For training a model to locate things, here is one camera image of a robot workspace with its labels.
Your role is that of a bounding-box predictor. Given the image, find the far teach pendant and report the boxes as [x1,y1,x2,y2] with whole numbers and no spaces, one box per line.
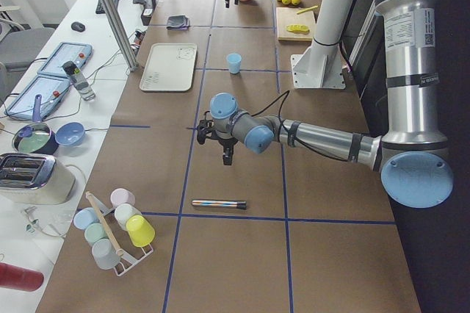
[37,42,93,78]

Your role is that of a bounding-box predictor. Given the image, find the wooden cutting board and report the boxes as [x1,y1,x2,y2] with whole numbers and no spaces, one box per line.
[275,7,317,42]

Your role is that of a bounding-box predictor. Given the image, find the teach pendant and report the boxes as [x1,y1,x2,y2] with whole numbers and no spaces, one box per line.
[37,42,93,78]
[3,74,72,121]

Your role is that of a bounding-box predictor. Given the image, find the aluminium frame post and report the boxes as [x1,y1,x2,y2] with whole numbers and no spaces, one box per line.
[100,0,139,72]

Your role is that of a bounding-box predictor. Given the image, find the yellow lemon slices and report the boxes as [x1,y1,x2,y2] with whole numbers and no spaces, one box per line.
[286,24,310,34]

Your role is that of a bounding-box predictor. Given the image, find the blue bowl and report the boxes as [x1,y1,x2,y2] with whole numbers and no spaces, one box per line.
[55,122,85,146]

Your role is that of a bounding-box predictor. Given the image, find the yellow plastic knife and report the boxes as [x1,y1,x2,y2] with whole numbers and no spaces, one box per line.
[296,5,319,15]

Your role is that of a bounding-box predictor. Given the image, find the clear water bottle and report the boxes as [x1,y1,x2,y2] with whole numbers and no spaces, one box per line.
[62,61,95,101]

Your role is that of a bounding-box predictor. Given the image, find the blue cup on rack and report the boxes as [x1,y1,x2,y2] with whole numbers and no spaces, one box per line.
[73,207,99,231]

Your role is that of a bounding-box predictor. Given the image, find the white pedestal column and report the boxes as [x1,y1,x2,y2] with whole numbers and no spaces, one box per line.
[291,0,353,90]

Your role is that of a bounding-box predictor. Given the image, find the light blue cup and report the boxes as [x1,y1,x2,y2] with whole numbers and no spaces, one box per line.
[226,53,242,74]

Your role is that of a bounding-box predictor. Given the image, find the grey purple folded cloth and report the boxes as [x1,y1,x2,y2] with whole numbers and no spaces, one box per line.
[166,15,190,30]

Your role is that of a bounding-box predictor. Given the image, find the cream toaster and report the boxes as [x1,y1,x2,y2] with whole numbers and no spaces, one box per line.
[1,153,75,205]

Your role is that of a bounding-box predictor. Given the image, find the black computer mouse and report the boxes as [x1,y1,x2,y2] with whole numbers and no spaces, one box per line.
[70,21,86,32]

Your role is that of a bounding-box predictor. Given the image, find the green cup on rack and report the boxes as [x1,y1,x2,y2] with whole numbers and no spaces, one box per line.
[84,223,108,247]

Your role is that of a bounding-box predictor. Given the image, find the dark blue saucepan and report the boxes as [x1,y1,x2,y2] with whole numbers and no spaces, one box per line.
[12,94,59,155]

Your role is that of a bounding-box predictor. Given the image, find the grey cup on rack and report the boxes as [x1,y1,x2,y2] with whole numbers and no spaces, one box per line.
[92,238,120,270]

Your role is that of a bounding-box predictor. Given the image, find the steel muddler black tip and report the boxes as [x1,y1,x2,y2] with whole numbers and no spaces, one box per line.
[191,199,247,209]

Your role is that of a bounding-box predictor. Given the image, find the pink cup on rack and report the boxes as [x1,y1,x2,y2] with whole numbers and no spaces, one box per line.
[110,188,136,209]

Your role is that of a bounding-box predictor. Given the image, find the white cup on rack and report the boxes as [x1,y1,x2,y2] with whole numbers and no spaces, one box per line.
[114,203,142,231]

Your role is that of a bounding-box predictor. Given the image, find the yellow cup on rack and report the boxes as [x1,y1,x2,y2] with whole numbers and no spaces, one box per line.
[126,215,156,248]

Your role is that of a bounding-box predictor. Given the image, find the near teach pendant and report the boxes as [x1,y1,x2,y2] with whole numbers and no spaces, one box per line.
[3,74,72,121]

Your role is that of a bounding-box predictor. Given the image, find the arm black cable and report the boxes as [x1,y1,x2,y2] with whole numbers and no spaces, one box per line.
[253,89,350,162]

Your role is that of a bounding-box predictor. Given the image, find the cream bear tray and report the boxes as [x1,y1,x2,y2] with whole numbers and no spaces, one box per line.
[140,43,198,93]

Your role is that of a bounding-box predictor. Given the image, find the white cup rack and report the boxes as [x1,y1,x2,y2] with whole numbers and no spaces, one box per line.
[84,191,154,277]

